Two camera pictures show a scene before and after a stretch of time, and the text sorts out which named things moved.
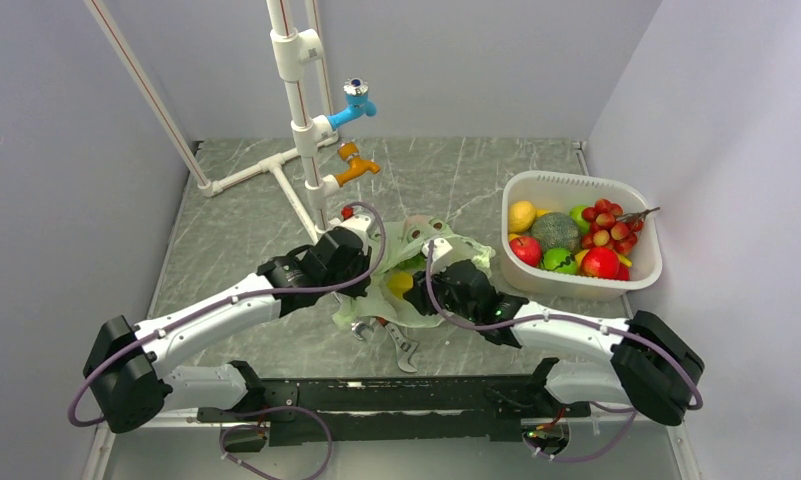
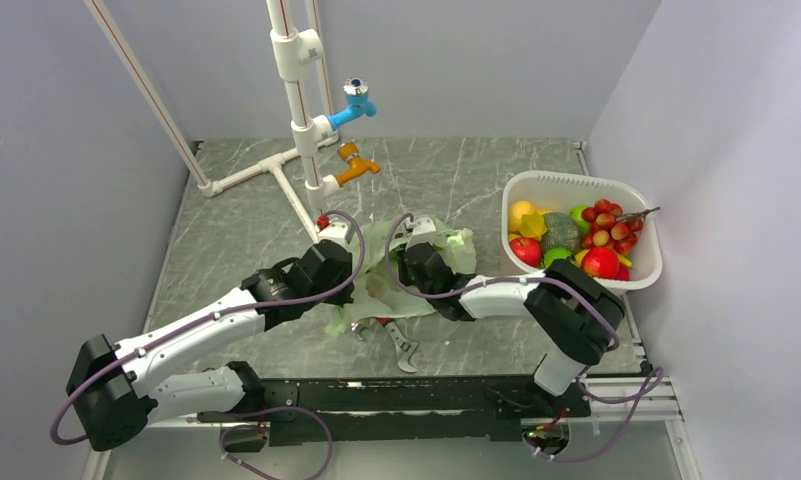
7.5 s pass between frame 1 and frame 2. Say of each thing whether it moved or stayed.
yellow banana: stayed
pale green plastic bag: moved
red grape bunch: stayed
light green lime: stayed
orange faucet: stayed
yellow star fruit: moved
